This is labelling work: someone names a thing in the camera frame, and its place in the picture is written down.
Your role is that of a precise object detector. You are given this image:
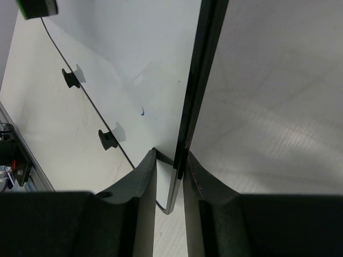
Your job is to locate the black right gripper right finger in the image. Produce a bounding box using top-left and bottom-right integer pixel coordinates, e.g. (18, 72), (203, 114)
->
(183, 154), (342, 256)

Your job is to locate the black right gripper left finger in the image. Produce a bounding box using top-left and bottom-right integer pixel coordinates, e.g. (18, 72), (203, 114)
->
(1, 149), (157, 256)

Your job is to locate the white whiteboard with black frame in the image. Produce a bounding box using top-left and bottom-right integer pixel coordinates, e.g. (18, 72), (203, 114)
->
(42, 1), (228, 214)

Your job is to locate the green bone-shaped whiteboard eraser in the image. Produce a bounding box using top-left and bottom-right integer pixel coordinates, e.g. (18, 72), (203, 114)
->
(16, 0), (58, 20)

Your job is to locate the black whiteboard clip foot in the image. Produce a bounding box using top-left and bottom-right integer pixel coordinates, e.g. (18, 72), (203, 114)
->
(62, 64), (86, 88)
(98, 122), (126, 150)

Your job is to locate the aluminium mounting rail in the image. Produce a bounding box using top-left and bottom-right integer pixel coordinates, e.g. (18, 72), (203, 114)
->
(1, 103), (55, 192)

